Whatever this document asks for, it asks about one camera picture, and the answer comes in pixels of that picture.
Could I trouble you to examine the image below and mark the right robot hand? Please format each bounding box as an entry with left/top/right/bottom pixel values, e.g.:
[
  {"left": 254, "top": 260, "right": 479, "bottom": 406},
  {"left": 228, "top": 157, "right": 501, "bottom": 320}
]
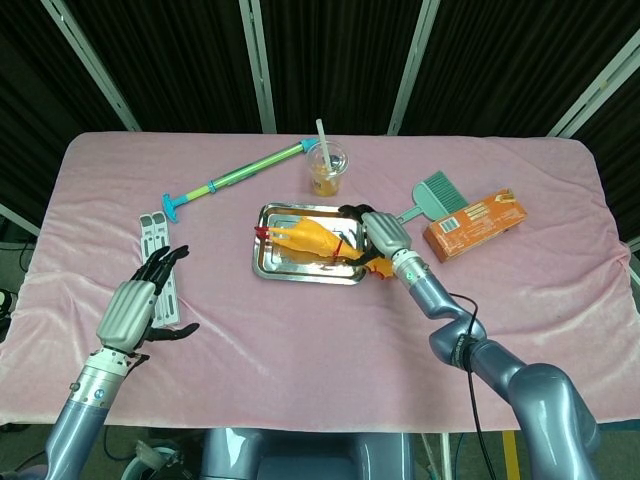
[{"left": 338, "top": 202, "right": 415, "bottom": 271}]

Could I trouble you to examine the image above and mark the white plastic bucket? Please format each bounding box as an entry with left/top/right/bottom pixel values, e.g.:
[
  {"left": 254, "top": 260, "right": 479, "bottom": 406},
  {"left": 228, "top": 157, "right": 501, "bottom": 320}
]
[{"left": 121, "top": 439, "right": 201, "bottom": 480}]

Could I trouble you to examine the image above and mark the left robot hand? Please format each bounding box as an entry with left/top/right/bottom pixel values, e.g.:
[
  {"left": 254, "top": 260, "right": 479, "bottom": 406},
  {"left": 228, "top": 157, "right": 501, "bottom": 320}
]
[{"left": 94, "top": 244, "right": 201, "bottom": 360}]

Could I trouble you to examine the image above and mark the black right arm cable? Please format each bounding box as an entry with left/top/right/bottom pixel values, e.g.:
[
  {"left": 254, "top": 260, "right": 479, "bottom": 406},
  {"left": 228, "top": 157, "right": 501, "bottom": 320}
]
[{"left": 447, "top": 292, "right": 496, "bottom": 480}]

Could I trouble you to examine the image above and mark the metal table leg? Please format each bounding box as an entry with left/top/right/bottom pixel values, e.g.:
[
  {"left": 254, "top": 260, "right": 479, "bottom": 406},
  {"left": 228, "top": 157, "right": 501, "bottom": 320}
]
[{"left": 418, "top": 432, "right": 452, "bottom": 480}]

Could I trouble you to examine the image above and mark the teal dust brush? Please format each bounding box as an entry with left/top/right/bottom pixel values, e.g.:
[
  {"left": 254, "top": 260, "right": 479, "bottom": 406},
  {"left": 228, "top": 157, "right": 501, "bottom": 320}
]
[{"left": 395, "top": 170, "right": 470, "bottom": 226}]

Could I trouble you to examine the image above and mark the white folding laptop stand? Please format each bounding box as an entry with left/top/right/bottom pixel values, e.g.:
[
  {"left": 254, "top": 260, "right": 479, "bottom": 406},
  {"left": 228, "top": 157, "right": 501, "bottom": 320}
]
[{"left": 138, "top": 211, "right": 182, "bottom": 331}]

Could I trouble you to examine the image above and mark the yellow rubber chicken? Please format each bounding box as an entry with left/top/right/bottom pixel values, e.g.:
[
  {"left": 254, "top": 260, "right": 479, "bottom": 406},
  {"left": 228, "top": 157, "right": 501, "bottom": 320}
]
[{"left": 253, "top": 218, "right": 396, "bottom": 281}]

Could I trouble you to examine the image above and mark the grey blue robot torso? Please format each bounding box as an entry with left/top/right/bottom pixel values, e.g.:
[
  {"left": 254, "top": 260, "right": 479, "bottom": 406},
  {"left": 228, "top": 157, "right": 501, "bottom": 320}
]
[{"left": 199, "top": 427, "right": 416, "bottom": 480}]

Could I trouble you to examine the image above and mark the green blue water pump toy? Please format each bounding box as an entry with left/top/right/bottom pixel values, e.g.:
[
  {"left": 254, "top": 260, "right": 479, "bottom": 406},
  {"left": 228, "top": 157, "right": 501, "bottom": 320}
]
[{"left": 160, "top": 138, "right": 321, "bottom": 225}]

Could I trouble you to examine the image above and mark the pink velvet table cloth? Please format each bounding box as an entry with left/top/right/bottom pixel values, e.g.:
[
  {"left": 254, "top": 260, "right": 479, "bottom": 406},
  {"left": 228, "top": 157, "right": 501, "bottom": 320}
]
[{"left": 0, "top": 130, "right": 632, "bottom": 431}]

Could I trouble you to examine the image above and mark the clear plastic drink cup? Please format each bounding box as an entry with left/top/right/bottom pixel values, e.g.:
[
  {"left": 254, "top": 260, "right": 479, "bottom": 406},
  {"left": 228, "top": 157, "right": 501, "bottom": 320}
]
[{"left": 306, "top": 140, "right": 350, "bottom": 197}]

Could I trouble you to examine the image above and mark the black pleated curtain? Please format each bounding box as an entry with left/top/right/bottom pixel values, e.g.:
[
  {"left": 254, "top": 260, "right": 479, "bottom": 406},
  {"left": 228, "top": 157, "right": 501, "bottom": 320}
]
[{"left": 0, "top": 0, "right": 640, "bottom": 241}]

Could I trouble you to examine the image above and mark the orange cardboard box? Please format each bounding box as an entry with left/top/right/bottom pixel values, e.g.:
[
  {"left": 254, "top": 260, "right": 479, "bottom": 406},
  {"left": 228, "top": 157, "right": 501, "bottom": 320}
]
[{"left": 422, "top": 188, "right": 529, "bottom": 263}]

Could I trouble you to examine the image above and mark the white metal frame post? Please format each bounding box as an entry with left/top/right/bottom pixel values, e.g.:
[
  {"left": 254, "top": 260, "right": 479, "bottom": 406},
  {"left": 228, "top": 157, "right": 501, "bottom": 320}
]
[
  {"left": 546, "top": 43, "right": 640, "bottom": 138},
  {"left": 386, "top": 0, "right": 442, "bottom": 136},
  {"left": 40, "top": 0, "right": 142, "bottom": 133},
  {"left": 238, "top": 0, "right": 277, "bottom": 134}
]

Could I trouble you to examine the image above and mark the white drinking straw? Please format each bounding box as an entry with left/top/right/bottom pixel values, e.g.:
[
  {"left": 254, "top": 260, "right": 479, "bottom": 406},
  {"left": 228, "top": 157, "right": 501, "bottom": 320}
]
[{"left": 315, "top": 118, "right": 332, "bottom": 169}]

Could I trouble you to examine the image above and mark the silver metal tray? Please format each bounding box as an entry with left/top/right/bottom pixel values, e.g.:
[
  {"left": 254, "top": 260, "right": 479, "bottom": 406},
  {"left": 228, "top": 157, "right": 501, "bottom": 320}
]
[{"left": 251, "top": 202, "right": 370, "bottom": 286}]

